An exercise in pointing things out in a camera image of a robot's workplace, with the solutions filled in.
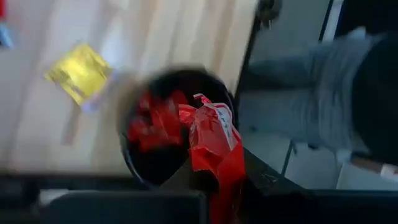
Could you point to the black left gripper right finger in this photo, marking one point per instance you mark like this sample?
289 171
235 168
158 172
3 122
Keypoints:
311 208

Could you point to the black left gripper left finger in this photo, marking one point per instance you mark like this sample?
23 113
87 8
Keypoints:
109 208

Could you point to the red KitKat bar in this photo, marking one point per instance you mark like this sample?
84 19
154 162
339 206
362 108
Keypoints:
185 113
2 7
155 124
214 140

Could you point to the black plastic halloween bucket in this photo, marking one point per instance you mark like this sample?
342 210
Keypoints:
155 168

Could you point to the yellow Sour Patch candy bag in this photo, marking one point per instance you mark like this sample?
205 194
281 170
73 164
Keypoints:
79 73

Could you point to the black aluminium table frame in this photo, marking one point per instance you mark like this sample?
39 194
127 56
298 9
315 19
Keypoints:
248 68

